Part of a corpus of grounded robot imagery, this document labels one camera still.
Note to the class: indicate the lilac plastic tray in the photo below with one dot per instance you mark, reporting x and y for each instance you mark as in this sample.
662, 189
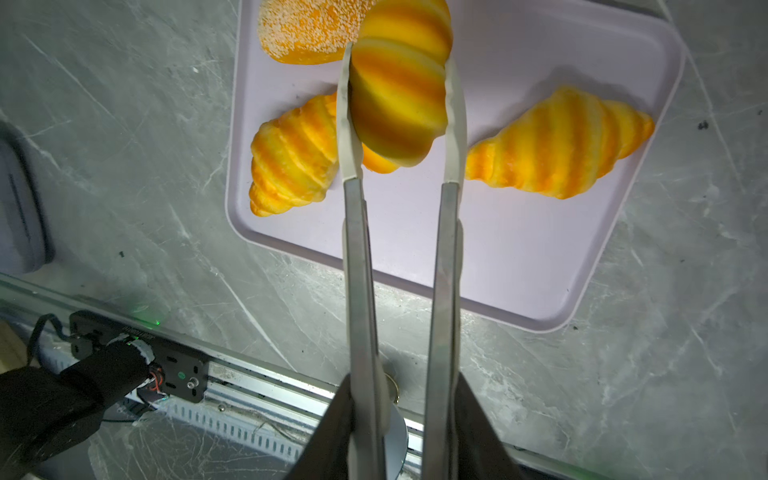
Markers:
527, 258

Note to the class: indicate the purple cloth pad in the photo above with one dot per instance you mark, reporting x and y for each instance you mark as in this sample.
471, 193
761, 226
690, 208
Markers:
25, 244

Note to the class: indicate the small round bread roll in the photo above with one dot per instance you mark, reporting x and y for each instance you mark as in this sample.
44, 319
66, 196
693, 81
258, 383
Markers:
397, 78

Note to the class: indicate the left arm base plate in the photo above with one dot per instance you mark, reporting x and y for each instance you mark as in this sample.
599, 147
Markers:
176, 369

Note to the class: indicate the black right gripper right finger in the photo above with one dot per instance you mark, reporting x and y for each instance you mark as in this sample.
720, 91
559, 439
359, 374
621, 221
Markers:
481, 454

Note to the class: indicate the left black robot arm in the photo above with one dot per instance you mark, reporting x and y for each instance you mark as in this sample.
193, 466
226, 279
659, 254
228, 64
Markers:
44, 414

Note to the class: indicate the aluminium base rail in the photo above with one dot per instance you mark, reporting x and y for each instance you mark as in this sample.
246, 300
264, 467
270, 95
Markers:
250, 402

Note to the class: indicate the cream and steel tongs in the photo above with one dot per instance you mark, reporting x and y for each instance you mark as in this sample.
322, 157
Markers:
367, 387

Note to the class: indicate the sugared oval bread top left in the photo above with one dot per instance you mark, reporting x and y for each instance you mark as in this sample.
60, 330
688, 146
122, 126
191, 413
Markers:
309, 32

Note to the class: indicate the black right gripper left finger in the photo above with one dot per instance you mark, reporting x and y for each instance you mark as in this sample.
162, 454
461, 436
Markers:
325, 457

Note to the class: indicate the croissant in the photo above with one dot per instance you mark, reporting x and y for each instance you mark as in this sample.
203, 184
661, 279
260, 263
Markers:
561, 146
294, 158

